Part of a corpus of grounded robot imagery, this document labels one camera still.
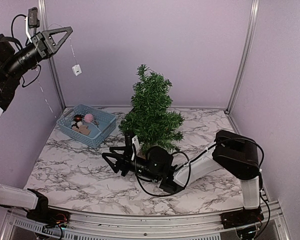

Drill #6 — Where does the dark red bauble ornament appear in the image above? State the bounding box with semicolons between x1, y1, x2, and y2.
73;114;84;123

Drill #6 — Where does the small green christmas tree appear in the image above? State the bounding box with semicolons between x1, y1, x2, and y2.
118;64;185;153

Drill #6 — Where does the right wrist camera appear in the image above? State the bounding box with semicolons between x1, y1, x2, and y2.
124;131;140;161

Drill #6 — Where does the light blue perforated plastic basket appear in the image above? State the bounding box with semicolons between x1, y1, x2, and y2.
57;104;116;149

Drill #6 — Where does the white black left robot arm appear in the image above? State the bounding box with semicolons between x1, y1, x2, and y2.
0;26;73;224

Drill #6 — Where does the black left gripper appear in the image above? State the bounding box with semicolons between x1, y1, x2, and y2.
2;25;72;80

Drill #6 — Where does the pink fluffy pompom ornament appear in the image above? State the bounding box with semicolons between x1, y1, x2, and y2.
83;113;95;123

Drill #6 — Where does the right aluminium corner post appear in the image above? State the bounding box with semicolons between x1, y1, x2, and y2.
226;0;260;115

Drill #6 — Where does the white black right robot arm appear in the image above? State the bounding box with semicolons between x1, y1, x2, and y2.
102;130;265;224

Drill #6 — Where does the beige burlap bow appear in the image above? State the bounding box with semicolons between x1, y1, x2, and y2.
76;125;91;136

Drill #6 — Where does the aluminium front rail frame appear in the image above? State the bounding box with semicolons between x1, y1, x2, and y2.
0;201;291;240

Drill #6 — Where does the aluminium corner post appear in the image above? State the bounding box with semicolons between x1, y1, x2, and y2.
226;0;260;115
37;0;66;112

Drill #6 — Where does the white cotton boll sprig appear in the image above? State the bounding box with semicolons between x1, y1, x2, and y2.
71;121;83;132

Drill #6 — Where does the left aluminium corner post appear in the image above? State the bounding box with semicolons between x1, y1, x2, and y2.
37;0;66;112

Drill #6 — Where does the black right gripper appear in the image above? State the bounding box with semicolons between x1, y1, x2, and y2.
102;147;161;183

